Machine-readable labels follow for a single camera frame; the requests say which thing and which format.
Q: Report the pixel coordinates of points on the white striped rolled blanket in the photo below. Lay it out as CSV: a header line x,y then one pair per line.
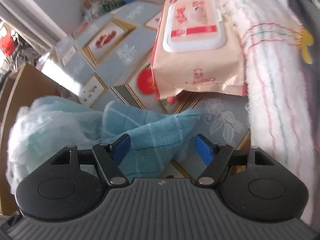
x,y
277,48

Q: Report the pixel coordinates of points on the brown cardboard box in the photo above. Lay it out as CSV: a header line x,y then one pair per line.
x,y
23,98

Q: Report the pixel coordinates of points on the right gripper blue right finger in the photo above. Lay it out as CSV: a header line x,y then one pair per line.
x,y
215,157

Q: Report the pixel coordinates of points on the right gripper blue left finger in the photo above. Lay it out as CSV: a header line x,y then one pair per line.
x,y
108,158

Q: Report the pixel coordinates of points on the translucent plastic bag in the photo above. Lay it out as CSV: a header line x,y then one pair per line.
x,y
66,123

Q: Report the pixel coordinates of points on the white curtain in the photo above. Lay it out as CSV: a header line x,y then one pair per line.
x,y
35,26

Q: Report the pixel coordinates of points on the pink wet wipes pack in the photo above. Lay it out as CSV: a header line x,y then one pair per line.
x,y
197,49

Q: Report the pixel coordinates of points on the light blue towel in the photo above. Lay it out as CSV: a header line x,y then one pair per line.
x,y
156,138

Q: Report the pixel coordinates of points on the patterned grey tablecloth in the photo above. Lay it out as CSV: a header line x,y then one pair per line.
x,y
110,60

